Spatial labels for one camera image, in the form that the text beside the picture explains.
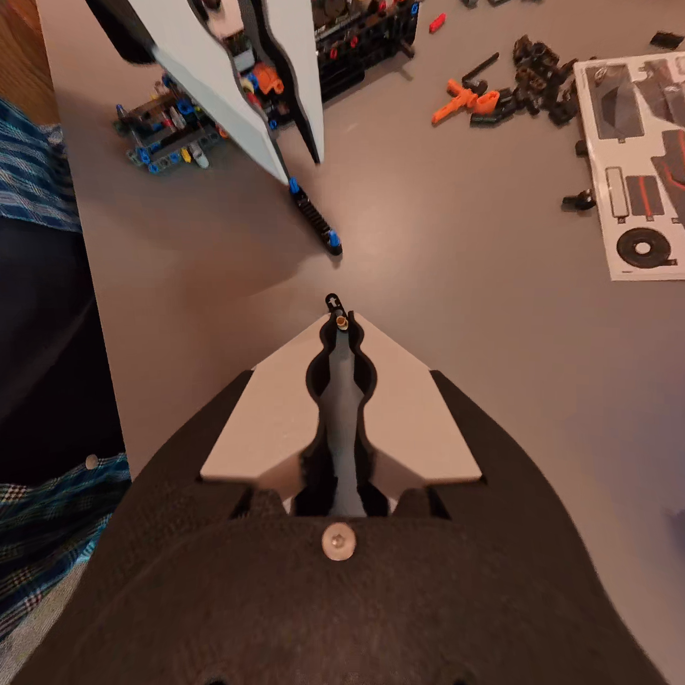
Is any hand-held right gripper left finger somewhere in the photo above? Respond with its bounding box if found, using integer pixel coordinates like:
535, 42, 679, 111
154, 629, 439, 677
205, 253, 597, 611
199, 312, 337, 517

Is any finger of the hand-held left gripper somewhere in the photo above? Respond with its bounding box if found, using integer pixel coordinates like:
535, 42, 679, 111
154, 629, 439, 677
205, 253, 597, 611
127, 0, 293, 186
237, 0, 326, 165

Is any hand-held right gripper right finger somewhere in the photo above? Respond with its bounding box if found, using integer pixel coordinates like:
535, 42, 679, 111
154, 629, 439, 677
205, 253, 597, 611
350, 312, 484, 519

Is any black lego gear rack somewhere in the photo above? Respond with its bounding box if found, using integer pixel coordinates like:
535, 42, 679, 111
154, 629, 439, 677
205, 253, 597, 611
288, 178, 344, 257

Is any lego car chassis assembly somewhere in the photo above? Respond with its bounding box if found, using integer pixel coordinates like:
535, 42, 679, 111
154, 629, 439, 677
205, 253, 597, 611
112, 0, 421, 176

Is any black lego axle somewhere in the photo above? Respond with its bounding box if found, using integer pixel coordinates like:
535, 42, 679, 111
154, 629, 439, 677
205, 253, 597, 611
461, 52, 501, 85

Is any pile of black lego pieces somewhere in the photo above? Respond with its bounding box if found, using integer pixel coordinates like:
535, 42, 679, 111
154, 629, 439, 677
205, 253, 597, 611
465, 34, 582, 129

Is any plaid shirt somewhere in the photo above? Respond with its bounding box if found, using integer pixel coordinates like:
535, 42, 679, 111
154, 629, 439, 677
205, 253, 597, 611
0, 96, 132, 643

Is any dark blue undershirt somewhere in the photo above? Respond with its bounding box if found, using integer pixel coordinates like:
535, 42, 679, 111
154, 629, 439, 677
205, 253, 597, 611
0, 214, 129, 485

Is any sticker sheet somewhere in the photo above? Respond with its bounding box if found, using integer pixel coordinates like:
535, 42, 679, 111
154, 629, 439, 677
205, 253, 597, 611
573, 51, 685, 282

